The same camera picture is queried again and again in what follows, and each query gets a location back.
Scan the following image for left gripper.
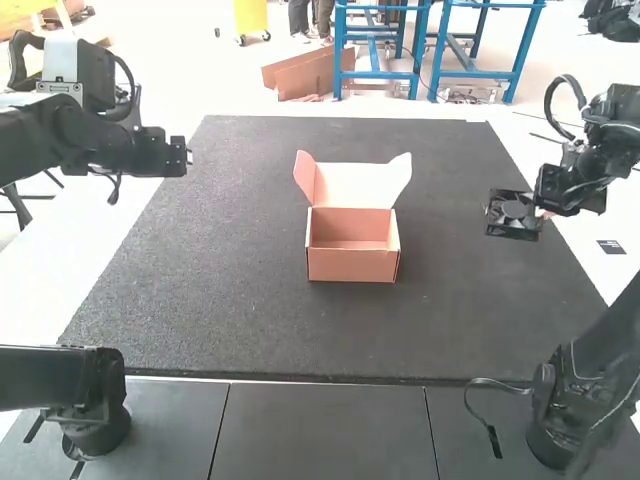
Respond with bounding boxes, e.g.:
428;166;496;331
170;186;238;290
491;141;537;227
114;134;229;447
119;126;194;179

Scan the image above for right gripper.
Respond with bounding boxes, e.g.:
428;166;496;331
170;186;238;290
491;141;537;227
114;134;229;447
532;163;609;218

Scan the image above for black square fan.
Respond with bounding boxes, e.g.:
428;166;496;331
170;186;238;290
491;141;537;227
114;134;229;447
483;187;545;243

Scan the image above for cardboard box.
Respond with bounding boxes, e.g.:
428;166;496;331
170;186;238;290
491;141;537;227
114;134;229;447
292;149;414;285

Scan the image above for black stand legs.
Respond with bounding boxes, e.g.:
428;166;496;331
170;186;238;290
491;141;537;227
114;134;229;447
0;168;66;232

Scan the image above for black mat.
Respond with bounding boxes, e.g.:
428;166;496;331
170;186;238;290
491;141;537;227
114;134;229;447
57;114;619;386

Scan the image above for yellow cart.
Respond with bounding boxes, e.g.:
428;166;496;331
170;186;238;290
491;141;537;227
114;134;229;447
232;0;273;47

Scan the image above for flat cardboard sheets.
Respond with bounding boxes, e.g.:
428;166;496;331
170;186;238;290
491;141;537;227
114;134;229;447
260;45;358;102

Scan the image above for black bags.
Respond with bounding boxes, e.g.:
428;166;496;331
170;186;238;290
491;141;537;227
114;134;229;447
578;0;640;44

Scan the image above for person's legs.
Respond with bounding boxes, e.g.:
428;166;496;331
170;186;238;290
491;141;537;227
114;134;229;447
287;0;314;44
313;0;337;47

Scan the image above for dark base panel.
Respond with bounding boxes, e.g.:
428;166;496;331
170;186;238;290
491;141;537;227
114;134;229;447
0;378;231;480
424;387;640;480

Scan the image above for black cable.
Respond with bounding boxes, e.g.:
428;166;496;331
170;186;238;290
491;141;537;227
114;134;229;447
463;377;536;459
543;73;589;142
99;51;138;122

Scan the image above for blue metal frame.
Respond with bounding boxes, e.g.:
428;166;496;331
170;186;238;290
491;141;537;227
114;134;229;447
427;0;545;105
332;0;432;101

